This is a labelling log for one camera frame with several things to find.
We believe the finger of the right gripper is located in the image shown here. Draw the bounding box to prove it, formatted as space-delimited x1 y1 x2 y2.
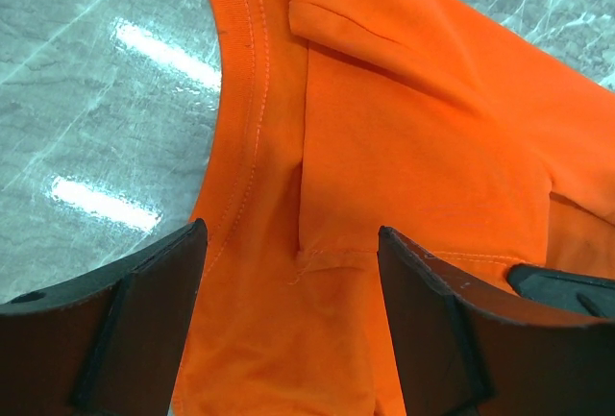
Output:
506 264 614 318

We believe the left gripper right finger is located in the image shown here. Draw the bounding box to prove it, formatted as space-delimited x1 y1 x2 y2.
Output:
378 227 614 415

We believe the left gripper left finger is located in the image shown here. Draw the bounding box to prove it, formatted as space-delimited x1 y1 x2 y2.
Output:
1 219 208 415

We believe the orange t shirt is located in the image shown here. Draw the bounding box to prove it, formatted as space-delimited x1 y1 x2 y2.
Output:
173 0 614 415

